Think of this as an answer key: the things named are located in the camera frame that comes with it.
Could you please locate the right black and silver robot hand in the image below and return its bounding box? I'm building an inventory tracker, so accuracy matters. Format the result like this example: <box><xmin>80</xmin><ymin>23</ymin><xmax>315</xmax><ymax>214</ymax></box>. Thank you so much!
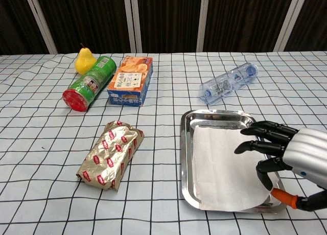
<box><xmin>233</xmin><ymin>121</ymin><xmax>327</xmax><ymax>212</ymax></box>

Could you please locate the white paper sheet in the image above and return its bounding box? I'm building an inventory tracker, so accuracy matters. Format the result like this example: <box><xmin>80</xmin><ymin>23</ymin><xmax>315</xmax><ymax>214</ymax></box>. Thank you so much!
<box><xmin>191</xmin><ymin>125</ymin><xmax>279</xmax><ymax>212</ymax></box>

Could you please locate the silver metal tray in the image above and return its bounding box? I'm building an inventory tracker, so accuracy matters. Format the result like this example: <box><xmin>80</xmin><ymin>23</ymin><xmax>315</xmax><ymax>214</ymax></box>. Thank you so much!
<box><xmin>180</xmin><ymin>109</ymin><xmax>288</xmax><ymax>214</ymax></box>

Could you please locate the clear plastic water bottle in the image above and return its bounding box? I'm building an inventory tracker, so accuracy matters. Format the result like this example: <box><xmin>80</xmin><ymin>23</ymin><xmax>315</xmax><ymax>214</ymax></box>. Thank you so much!
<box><xmin>198</xmin><ymin>62</ymin><xmax>259</xmax><ymax>104</ymax></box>

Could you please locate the orange and blue cracker box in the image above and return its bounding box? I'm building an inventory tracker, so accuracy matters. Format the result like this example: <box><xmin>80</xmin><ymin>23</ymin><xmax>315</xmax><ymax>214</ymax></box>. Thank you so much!
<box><xmin>107</xmin><ymin>56</ymin><xmax>154</xmax><ymax>107</ymax></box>

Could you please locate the gold foil snack package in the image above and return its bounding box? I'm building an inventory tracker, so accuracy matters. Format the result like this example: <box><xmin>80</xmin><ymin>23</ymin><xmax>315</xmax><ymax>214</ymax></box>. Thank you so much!
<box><xmin>76</xmin><ymin>120</ymin><xmax>145</xmax><ymax>192</ymax></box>

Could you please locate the green chip can red lid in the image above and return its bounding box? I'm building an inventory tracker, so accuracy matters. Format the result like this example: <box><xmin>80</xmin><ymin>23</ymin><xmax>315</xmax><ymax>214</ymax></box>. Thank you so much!
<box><xmin>62</xmin><ymin>55</ymin><xmax>117</xmax><ymax>112</ymax></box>

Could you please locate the yellow plastic pear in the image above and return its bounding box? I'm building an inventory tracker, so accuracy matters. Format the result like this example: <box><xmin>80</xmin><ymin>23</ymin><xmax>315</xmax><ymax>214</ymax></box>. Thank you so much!
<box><xmin>74</xmin><ymin>43</ymin><xmax>98</xmax><ymax>76</ymax></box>

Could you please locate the white black-grid tablecloth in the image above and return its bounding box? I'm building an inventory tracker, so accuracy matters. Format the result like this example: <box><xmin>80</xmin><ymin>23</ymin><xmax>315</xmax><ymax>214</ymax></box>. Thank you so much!
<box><xmin>0</xmin><ymin>51</ymin><xmax>327</xmax><ymax>235</ymax></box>

